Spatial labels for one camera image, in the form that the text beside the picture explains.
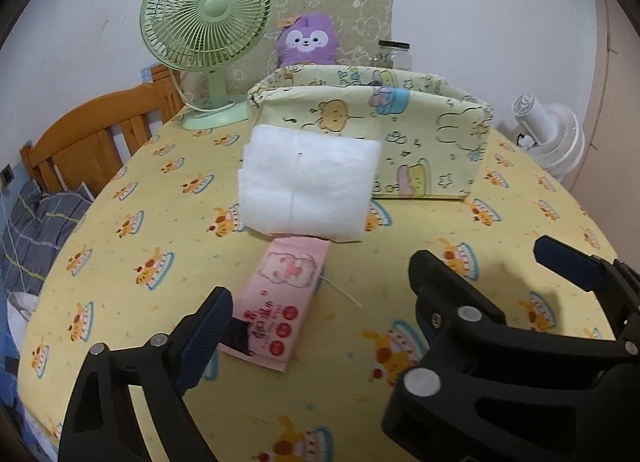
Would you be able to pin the white standing fan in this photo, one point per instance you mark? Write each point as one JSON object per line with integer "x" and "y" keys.
{"x": 550, "y": 135}

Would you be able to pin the yellow printed tablecloth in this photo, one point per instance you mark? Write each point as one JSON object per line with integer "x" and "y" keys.
{"x": 150, "y": 222}

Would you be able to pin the purple plush toy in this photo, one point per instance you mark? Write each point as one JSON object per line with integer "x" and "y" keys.
{"x": 307, "y": 40}

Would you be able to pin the green desk fan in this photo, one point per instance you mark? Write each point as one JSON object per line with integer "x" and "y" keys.
{"x": 210, "y": 12}

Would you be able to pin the printed fabric storage box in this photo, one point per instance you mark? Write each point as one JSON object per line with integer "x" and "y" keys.
{"x": 425, "y": 142}

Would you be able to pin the wooden bed headboard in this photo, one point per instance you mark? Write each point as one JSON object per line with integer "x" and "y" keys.
{"x": 85, "y": 142}

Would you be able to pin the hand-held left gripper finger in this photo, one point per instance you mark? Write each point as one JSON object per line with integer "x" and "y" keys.
{"x": 205, "y": 337}

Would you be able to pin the grey plaid bedding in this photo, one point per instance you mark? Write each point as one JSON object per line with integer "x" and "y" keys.
{"x": 45, "y": 227}

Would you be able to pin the green printed board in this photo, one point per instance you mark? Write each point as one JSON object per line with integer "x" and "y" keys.
{"x": 360, "y": 17}

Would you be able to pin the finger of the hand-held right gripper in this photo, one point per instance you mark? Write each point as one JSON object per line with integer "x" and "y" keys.
{"x": 565, "y": 262}
{"x": 450, "y": 292}

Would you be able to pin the white towel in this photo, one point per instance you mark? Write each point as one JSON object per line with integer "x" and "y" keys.
{"x": 310, "y": 182}

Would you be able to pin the pink wet wipes pack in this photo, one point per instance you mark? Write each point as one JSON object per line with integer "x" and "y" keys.
{"x": 285, "y": 287}

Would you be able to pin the glass jar with lid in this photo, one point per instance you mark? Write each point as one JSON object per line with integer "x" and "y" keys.
{"x": 397, "y": 56}

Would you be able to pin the white thread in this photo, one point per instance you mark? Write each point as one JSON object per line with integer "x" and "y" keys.
{"x": 342, "y": 290}

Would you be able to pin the beige door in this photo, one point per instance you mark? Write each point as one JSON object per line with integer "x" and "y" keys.
{"x": 620, "y": 142}

